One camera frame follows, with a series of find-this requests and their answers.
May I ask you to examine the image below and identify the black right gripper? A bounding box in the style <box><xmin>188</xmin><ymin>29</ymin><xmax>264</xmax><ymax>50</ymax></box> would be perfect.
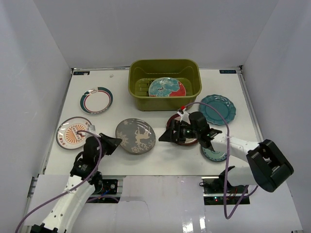
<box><xmin>158</xmin><ymin>119</ymin><xmax>200</xmax><ymax>144</ymax></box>

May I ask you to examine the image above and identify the dark red rimmed plate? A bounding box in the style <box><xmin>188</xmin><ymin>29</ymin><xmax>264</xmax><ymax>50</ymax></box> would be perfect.
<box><xmin>166</xmin><ymin>114</ymin><xmax>198</xmax><ymax>147</ymax></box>

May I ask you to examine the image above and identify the grey reindeer plate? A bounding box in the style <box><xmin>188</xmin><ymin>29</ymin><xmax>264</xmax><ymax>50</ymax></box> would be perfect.
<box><xmin>115</xmin><ymin>118</ymin><xmax>156</xmax><ymax>154</ymax></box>

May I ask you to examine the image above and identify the red teal floral plate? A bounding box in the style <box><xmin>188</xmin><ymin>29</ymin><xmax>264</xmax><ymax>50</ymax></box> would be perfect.
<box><xmin>148</xmin><ymin>77</ymin><xmax>186</xmax><ymax>97</ymax></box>

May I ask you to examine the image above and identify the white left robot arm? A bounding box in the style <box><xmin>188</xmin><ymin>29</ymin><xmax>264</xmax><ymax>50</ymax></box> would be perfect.
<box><xmin>30</xmin><ymin>133</ymin><xmax>122</xmax><ymax>233</ymax></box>

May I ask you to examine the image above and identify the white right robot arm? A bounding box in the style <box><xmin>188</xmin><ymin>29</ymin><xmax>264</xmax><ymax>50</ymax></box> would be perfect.
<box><xmin>159</xmin><ymin>112</ymin><xmax>294</xmax><ymax>194</ymax></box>

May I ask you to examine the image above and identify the olive green plastic bin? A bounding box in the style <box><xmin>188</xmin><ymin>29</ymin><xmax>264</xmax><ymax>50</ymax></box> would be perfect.
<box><xmin>128</xmin><ymin>59</ymin><xmax>202</xmax><ymax>111</ymax></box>

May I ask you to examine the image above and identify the orange sunburst plate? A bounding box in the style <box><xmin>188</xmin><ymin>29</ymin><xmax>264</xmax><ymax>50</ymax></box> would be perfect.
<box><xmin>56</xmin><ymin>116</ymin><xmax>91</xmax><ymax>150</ymax></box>

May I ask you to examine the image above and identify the white plate teal rim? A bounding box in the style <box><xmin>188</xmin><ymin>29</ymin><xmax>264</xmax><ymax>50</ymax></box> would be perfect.
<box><xmin>80</xmin><ymin>87</ymin><xmax>113</xmax><ymax>115</ymax></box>

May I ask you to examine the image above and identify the small blue white plate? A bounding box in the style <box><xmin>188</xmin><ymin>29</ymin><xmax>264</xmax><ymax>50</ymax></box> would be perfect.
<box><xmin>201</xmin><ymin>146</ymin><xmax>227</xmax><ymax>162</ymax></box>

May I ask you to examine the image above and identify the teal scalloped plate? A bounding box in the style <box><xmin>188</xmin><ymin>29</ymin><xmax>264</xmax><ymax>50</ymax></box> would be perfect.
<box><xmin>199</xmin><ymin>94</ymin><xmax>236</xmax><ymax>126</ymax></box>

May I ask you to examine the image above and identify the left blue table label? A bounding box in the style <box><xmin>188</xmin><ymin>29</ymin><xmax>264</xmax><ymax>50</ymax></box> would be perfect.
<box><xmin>73</xmin><ymin>71</ymin><xmax>90</xmax><ymax>75</ymax></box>

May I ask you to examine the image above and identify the blue table label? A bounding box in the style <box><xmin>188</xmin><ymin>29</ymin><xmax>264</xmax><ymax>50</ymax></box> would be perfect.
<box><xmin>219</xmin><ymin>69</ymin><xmax>237</xmax><ymax>74</ymax></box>
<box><xmin>73</xmin><ymin>71</ymin><xmax>90</xmax><ymax>75</ymax></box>

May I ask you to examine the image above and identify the right blue table label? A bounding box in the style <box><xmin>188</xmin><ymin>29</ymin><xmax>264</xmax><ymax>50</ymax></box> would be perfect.
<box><xmin>219</xmin><ymin>69</ymin><xmax>237</xmax><ymax>74</ymax></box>

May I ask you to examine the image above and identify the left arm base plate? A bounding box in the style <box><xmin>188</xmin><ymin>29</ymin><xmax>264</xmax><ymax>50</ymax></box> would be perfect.
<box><xmin>87</xmin><ymin>179</ymin><xmax>120</xmax><ymax>204</ymax></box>

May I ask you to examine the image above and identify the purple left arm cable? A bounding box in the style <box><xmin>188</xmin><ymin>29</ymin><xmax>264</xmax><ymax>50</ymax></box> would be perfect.
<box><xmin>15</xmin><ymin>130</ymin><xmax>103</xmax><ymax>233</ymax></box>

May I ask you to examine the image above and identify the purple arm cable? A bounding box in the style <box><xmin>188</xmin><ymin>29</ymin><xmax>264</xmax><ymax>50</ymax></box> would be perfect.
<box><xmin>15</xmin><ymin>130</ymin><xmax>103</xmax><ymax>233</ymax></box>
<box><xmin>179</xmin><ymin>101</ymin><xmax>258</xmax><ymax>219</ymax></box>

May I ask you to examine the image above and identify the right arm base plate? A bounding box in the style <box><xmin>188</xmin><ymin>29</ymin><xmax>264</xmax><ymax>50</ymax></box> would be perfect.
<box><xmin>199</xmin><ymin>176</ymin><xmax>245</xmax><ymax>206</ymax></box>

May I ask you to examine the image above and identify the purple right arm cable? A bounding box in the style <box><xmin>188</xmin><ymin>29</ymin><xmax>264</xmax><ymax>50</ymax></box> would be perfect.
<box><xmin>179</xmin><ymin>101</ymin><xmax>258</xmax><ymax>219</ymax></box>

